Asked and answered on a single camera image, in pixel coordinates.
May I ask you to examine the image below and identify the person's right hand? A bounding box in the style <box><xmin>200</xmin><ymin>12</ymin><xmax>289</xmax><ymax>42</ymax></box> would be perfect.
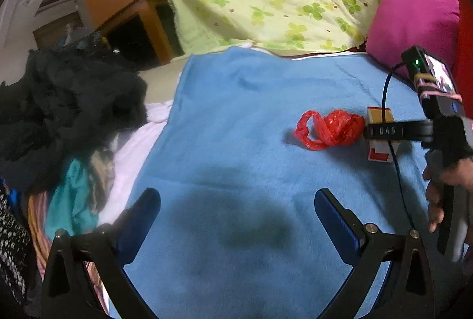
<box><xmin>422</xmin><ymin>158</ymin><xmax>473</xmax><ymax>234</ymax></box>

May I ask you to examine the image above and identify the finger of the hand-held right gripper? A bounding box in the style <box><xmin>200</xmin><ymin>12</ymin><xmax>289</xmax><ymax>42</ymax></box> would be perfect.
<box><xmin>362</xmin><ymin>121</ymin><xmax>434</xmax><ymax>140</ymax></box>

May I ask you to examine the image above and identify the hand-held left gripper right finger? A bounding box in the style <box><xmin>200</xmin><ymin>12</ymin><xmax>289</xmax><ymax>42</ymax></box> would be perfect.
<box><xmin>314</xmin><ymin>188</ymin><xmax>435</xmax><ymax>319</ymax></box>

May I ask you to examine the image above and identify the black white speckled cloth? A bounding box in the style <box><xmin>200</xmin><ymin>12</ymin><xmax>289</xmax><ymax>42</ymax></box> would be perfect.
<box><xmin>0</xmin><ymin>190</ymin><xmax>32</xmax><ymax>308</ymax></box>

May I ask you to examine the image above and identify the magenta pillow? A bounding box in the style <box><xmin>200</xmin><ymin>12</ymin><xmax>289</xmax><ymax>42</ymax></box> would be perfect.
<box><xmin>365</xmin><ymin>0</ymin><xmax>461</xmax><ymax>69</ymax></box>

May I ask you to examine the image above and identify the small orange white box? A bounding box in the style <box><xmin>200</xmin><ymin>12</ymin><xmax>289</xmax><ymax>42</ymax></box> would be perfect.
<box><xmin>366</xmin><ymin>106</ymin><xmax>399</xmax><ymax>163</ymax></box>

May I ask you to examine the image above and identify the black cable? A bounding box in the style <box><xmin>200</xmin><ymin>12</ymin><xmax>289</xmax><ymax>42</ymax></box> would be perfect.
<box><xmin>382</xmin><ymin>62</ymin><xmax>416</xmax><ymax>231</ymax></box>

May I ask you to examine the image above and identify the black fuzzy garment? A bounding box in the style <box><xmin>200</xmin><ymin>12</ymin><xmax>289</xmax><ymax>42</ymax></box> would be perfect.
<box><xmin>0</xmin><ymin>48</ymin><xmax>148</xmax><ymax>194</ymax></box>

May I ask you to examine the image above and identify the blue blanket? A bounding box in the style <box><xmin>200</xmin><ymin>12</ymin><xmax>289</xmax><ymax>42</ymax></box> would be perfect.
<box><xmin>122</xmin><ymin>47</ymin><xmax>444</xmax><ymax>319</ymax></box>

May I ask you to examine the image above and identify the beige patterned cloth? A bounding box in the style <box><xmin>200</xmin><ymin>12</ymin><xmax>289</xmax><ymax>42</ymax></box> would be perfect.
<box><xmin>89</xmin><ymin>149</ymin><xmax>117</xmax><ymax>216</ymax></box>

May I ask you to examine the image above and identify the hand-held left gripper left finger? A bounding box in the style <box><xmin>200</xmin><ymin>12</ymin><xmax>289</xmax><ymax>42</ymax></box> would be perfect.
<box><xmin>41</xmin><ymin>187</ymin><xmax>162</xmax><ymax>319</ymax></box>

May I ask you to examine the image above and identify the teal cloth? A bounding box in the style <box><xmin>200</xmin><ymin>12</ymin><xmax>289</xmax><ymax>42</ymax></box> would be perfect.
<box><xmin>45</xmin><ymin>158</ymin><xmax>100</xmax><ymax>240</ymax></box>

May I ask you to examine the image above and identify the orange striped cloth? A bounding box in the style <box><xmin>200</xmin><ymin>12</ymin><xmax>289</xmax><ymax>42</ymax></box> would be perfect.
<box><xmin>26</xmin><ymin>190</ymin><xmax>52</xmax><ymax>261</ymax></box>

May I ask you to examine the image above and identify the red plastic bag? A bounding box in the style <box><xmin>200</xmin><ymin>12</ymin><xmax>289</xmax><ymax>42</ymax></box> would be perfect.
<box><xmin>294</xmin><ymin>109</ymin><xmax>366</xmax><ymax>150</ymax></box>

